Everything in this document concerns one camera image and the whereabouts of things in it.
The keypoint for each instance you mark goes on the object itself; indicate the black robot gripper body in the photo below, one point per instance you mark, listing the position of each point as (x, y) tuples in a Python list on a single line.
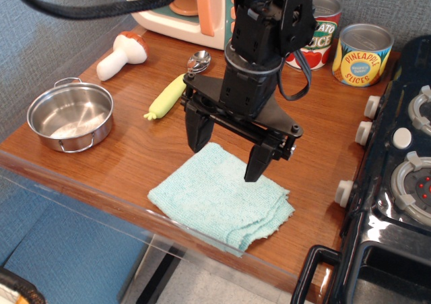
[(243, 101)]

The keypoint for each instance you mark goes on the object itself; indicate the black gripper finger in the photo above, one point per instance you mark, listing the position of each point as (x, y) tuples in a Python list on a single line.
[(199, 127), (259, 159)]

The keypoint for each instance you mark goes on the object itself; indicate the stainless steel pot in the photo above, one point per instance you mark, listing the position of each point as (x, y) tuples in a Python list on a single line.
[(73, 116)]

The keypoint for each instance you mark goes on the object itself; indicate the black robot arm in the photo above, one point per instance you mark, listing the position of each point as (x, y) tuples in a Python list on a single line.
[(266, 33)]

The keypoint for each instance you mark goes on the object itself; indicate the light blue napkin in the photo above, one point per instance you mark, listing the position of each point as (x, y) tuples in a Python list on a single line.
[(208, 196)]

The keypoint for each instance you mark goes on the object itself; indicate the white stove knob bottom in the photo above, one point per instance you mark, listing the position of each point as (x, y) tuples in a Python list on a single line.
[(343, 191)]

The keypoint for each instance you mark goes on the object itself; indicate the white stove knob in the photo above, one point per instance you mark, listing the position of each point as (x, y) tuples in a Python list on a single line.
[(371, 106), (343, 191), (363, 132)]

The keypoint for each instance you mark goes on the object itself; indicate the toy microwave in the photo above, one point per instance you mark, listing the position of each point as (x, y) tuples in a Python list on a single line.
[(208, 23)]

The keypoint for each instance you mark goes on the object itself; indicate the white stove knob middle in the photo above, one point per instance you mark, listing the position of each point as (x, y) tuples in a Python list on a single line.
[(363, 132)]

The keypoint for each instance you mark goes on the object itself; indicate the toy mushroom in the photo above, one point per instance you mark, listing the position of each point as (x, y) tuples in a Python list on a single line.
[(128, 48)]

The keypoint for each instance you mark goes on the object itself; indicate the white stove knob top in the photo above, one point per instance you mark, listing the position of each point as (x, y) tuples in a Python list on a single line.
[(371, 106)]

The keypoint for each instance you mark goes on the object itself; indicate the tomato sauce can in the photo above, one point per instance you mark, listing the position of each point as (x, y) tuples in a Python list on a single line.
[(327, 13)]

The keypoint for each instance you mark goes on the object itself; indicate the pineapple slices can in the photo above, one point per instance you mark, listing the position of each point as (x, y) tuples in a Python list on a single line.
[(362, 54)]

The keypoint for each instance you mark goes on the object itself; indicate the black toy stove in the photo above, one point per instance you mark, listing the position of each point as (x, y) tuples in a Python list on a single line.
[(385, 238)]

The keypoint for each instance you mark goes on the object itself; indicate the clear acrylic table guard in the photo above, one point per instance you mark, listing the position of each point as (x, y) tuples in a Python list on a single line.
[(79, 246)]

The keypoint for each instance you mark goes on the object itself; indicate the orange object bottom left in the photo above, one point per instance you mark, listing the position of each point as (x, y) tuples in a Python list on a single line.
[(15, 289)]

